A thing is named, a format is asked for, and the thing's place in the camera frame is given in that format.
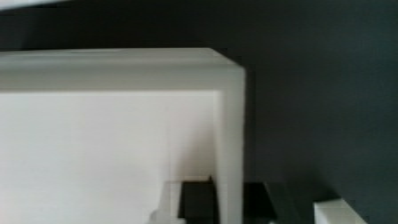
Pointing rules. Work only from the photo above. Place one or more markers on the white drawer cabinet box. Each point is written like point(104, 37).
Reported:
point(121, 123)

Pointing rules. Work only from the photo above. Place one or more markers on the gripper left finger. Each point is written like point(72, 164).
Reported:
point(198, 210)

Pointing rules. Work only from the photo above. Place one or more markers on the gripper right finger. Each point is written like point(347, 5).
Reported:
point(269, 207)

